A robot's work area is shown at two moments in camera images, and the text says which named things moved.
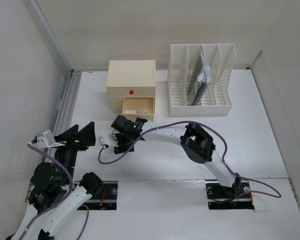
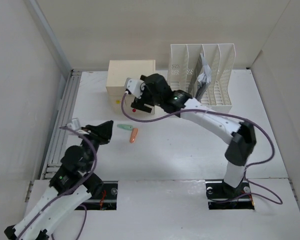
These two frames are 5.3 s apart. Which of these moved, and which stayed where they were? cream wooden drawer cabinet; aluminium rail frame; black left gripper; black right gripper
Moved: black right gripper; black left gripper
Stayed: cream wooden drawer cabinet; aluminium rail frame
